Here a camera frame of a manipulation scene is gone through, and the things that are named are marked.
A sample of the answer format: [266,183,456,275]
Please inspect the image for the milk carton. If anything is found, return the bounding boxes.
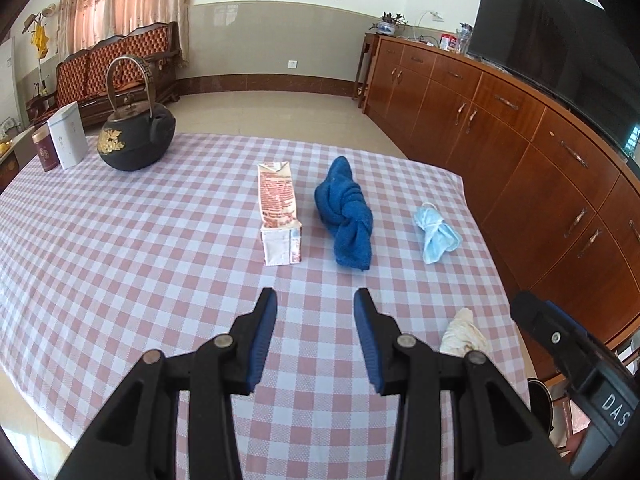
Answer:
[257,161,303,267]

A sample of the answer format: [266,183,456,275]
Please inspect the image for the pink patterned curtain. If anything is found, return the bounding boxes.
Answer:
[57,0,193,68]

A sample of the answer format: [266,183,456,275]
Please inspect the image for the white desk lamp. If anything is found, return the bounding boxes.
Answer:
[412,10,444,41]

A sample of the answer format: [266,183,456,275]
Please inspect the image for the white tea box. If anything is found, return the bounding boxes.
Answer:
[47,101,87,170]

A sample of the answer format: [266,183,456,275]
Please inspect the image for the wooden sofa orange cushions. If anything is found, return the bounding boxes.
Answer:
[55,22,182,128]

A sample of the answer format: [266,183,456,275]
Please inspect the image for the black iron kettle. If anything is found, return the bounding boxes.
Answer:
[96,55,177,172]

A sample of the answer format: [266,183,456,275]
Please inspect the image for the dark round container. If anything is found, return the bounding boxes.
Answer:
[527,379,555,433]

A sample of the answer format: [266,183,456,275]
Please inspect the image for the cream crumpled tissue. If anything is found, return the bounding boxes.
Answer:
[439,307,492,357]

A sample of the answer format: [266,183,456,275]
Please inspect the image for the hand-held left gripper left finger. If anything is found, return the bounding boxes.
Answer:
[55,287,278,480]

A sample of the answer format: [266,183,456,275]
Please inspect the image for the black television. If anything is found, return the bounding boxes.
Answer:
[467,0,640,153]

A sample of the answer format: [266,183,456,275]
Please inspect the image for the potted plant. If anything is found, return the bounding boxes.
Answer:
[370,11,408,37]

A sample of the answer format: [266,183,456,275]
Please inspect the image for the coat rack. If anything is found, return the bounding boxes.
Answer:
[22,5,58,96]

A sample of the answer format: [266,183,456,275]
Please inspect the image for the dark red tea canister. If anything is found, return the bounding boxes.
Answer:
[32,126,60,173]

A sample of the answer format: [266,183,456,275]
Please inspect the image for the long wooden sideboard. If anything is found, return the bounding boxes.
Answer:
[362,35,640,386]

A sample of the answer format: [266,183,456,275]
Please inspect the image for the blue towel cloth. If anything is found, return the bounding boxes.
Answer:
[314,156,375,273]

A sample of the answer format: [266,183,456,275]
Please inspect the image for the low cabinet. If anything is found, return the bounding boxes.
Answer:
[0,127,36,196]

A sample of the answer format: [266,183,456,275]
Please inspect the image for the blue face mask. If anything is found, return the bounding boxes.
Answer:
[413,202,461,265]

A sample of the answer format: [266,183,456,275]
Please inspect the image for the dark wooden armchair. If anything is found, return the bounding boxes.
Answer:
[25,91,58,126]

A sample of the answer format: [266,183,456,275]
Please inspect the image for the yellow hanging bag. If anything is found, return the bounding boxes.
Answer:
[31,25,50,58]

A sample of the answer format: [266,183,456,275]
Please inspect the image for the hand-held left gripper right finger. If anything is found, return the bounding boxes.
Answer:
[352,287,571,480]

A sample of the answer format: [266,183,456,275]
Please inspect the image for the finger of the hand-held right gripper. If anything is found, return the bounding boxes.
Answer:
[510,290,609,395]

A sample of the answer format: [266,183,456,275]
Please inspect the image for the pink checkered tablecloth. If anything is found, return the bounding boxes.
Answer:
[0,132,533,480]

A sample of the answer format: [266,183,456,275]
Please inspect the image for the wooden chair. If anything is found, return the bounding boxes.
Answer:
[547,385,596,456]

